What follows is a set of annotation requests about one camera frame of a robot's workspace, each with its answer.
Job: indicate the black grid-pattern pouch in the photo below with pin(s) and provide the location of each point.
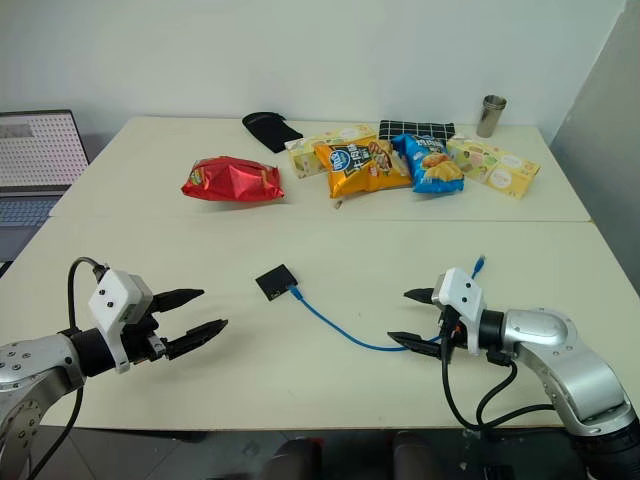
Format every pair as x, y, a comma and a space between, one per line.
415, 129

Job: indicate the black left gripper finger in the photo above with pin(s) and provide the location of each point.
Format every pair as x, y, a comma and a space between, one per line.
177, 297
195, 337

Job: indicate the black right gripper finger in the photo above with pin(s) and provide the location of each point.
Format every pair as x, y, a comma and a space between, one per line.
415, 342
422, 294

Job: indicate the red snack bag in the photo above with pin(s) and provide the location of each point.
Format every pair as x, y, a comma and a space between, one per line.
230, 179

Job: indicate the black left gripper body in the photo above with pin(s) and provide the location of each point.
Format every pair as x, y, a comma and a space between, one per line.
145, 340

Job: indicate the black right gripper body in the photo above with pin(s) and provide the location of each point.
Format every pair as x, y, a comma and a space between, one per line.
452, 332

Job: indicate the black fabric pouch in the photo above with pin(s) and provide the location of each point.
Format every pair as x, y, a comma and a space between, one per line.
272, 129

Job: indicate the pale yellow carton box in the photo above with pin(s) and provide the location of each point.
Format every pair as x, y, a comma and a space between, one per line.
305, 160
500, 167

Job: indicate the dark rounded shape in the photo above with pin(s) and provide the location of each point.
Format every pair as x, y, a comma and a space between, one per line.
297, 460

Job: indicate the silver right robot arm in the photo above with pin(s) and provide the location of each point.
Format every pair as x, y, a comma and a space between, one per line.
565, 350

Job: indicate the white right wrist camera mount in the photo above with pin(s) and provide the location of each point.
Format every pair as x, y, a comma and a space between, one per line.
462, 295

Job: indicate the stainless steel cup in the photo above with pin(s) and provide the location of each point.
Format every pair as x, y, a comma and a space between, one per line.
491, 117

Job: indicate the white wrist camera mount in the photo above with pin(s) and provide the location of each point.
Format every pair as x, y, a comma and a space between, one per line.
114, 295
462, 295

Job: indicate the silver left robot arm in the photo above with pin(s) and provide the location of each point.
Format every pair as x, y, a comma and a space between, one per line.
35, 360

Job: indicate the grey laptop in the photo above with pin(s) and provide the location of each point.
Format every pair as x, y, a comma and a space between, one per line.
35, 150

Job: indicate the orange chip bag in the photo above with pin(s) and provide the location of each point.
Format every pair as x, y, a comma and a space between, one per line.
360, 167

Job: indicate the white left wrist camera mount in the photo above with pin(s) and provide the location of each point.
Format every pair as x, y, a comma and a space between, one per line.
114, 295

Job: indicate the blue chip bag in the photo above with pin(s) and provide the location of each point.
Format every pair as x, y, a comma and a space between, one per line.
432, 165

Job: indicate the small black electronic box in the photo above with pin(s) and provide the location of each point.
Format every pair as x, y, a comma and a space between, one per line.
275, 282

